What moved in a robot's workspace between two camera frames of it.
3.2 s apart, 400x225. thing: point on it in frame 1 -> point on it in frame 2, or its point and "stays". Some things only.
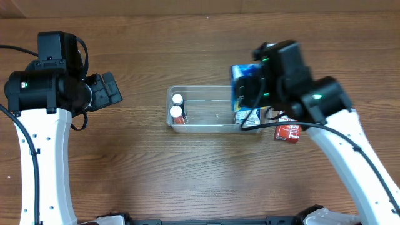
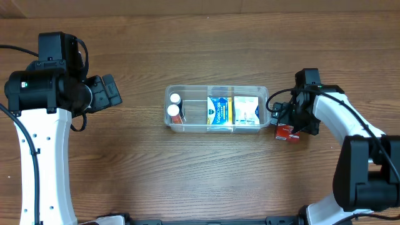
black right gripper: [247, 92] -> [282, 114]
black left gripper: [104, 90] stays
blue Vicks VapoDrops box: [242, 70] -> [219, 110]
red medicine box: [290, 133] stays
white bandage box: [254, 117] stays
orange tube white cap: [175, 112] stays
